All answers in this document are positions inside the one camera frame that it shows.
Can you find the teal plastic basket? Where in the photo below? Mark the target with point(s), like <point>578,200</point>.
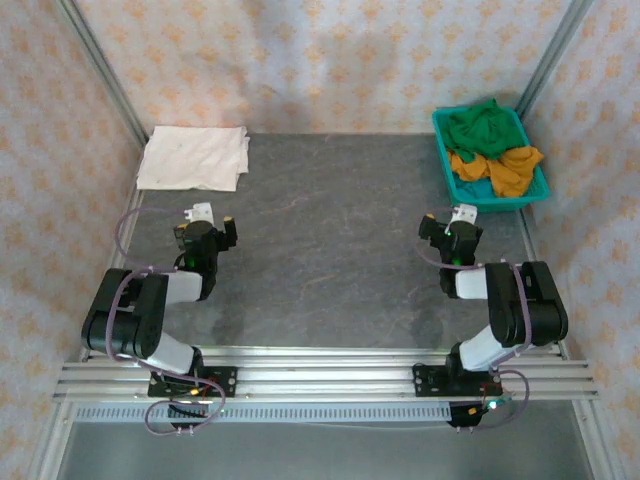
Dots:
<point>500,205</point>

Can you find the aluminium mounting beam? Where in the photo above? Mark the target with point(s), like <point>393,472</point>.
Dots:
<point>325,380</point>

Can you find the green t-shirt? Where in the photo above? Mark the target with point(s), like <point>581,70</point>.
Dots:
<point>475,132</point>

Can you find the teal t-shirt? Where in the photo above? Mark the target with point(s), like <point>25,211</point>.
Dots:
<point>475,190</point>

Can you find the aluminium table edge rail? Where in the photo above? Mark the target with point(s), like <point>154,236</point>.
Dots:
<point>325,352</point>

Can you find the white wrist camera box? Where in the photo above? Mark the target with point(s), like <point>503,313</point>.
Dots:
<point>465,214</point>
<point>202,212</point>

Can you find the aluminium frame leg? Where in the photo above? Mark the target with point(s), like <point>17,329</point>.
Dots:
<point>47,440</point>
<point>600,440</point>

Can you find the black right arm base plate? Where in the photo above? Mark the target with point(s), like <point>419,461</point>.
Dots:
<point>425,382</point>

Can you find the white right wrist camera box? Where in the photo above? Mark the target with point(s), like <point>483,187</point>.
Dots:
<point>465,214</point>

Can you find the aluminium frame post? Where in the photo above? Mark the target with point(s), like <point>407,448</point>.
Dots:
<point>555,50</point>
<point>108,75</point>

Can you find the white folded t-shirt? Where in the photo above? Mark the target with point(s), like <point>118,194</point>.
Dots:
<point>190,157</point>

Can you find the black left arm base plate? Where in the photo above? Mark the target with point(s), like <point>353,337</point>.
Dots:
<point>225,380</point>

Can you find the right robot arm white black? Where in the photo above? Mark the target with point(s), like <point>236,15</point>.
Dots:
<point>530,310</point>

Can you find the orange t-shirt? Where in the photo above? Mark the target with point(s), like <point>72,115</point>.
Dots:
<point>510,170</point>

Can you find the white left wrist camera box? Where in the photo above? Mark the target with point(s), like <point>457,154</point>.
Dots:
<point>202,212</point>

